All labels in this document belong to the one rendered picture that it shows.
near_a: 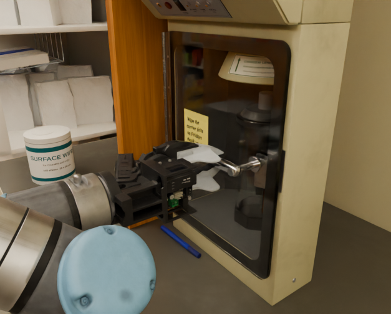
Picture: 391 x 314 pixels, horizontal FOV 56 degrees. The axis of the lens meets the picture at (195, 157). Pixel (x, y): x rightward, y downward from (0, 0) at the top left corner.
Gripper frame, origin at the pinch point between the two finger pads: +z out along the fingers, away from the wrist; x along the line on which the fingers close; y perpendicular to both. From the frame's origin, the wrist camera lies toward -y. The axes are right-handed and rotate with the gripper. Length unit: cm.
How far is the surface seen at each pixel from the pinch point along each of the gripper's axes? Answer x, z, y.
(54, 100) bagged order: -14, 8, -118
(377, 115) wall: -0.5, 48.5, 1.4
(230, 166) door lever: 0.7, -0.8, 5.1
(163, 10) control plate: 22.6, 1.1, -15.8
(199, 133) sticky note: 1.1, 4.1, -9.0
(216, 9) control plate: 22.8, 0.8, -0.8
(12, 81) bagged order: -6, -5, -131
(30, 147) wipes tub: -14, -15, -64
